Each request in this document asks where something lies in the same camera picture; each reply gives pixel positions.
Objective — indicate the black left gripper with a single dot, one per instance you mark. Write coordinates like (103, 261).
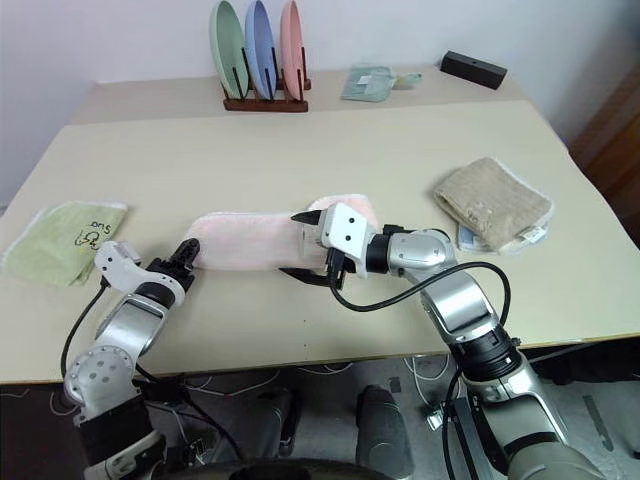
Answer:
(172, 274)

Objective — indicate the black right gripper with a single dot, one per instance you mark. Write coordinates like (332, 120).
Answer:
(337, 267)

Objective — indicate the pink towel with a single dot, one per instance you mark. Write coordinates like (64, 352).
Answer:
(240, 240)

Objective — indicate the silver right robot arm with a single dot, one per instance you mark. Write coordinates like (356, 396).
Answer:
(450, 295)

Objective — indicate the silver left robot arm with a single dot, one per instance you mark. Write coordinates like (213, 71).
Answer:
(120, 325)

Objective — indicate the green towel with print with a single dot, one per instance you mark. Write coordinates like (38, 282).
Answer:
(50, 245)

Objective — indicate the light blue folded towel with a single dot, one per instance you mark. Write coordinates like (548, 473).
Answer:
(467, 239)

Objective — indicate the teal folded towel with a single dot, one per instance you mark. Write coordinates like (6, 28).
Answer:
(365, 82)

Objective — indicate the beige folded towel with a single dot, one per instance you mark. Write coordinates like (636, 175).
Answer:
(490, 195)

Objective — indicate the brown wooden plate rack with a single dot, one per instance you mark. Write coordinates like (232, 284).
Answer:
(265, 105)

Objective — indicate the dark rounded shape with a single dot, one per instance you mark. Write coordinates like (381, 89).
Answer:
(382, 430)
(275, 420)

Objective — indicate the small light green cloth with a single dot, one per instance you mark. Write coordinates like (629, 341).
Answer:
(407, 80)

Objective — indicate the pink plate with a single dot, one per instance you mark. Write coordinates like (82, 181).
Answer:
(291, 40)

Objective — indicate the blue plate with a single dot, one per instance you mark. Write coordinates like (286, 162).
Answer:
(257, 40)

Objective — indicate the green plate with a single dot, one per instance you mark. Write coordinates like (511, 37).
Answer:
(225, 40)

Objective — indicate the black rectangular box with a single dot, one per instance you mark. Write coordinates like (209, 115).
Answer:
(472, 67)

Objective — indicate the brown wooden furniture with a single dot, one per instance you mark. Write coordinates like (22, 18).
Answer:
(615, 140)

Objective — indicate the grey metal strip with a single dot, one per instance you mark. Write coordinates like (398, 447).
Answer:
(597, 420)

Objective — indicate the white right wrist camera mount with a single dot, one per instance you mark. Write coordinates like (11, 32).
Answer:
(345, 225)

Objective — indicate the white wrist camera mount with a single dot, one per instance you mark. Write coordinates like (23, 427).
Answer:
(120, 265)
(345, 225)

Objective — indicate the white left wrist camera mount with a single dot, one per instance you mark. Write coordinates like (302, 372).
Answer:
(120, 265)

